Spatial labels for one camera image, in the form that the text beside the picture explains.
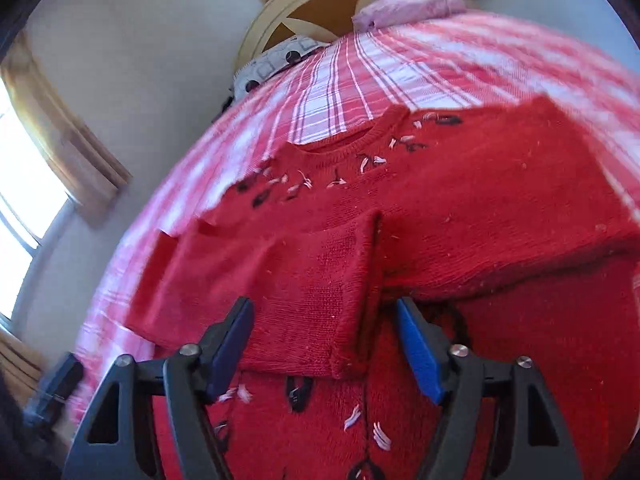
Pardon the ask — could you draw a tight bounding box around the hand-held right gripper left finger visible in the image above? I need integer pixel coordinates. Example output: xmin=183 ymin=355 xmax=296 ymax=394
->
xmin=62 ymin=296 xmax=256 ymax=480

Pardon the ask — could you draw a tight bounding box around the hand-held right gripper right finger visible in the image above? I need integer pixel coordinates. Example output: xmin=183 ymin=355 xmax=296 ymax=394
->
xmin=395 ymin=297 xmax=586 ymax=480

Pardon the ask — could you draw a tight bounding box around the red knit sweater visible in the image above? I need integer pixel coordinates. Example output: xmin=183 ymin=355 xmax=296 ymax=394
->
xmin=125 ymin=95 xmax=640 ymax=480

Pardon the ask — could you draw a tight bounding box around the dark box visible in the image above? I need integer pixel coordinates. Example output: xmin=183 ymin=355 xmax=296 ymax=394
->
xmin=35 ymin=352 xmax=86 ymax=428

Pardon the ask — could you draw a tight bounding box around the tan window curtain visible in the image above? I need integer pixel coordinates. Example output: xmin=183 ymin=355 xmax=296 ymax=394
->
xmin=0 ymin=30 xmax=133 ymax=228
xmin=0 ymin=315 xmax=46 ymax=411

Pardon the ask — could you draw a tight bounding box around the bright side window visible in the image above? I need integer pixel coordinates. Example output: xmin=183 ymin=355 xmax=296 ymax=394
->
xmin=0 ymin=75 xmax=71 ymax=321

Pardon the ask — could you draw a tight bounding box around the red white plaid blanket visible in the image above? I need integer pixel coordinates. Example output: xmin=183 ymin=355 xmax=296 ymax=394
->
xmin=67 ymin=10 xmax=640 ymax=431

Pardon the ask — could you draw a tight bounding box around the white black patterned pillow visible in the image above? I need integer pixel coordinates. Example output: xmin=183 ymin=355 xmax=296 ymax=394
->
xmin=227 ymin=34 xmax=328 ymax=111

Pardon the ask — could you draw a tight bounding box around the pink pillow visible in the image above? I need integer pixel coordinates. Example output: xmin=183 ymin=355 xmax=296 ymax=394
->
xmin=351 ymin=0 xmax=468 ymax=31

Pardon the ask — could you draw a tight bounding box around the cream wooden headboard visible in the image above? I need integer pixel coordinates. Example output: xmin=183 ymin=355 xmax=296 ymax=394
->
xmin=235 ymin=0 xmax=463 ymax=66

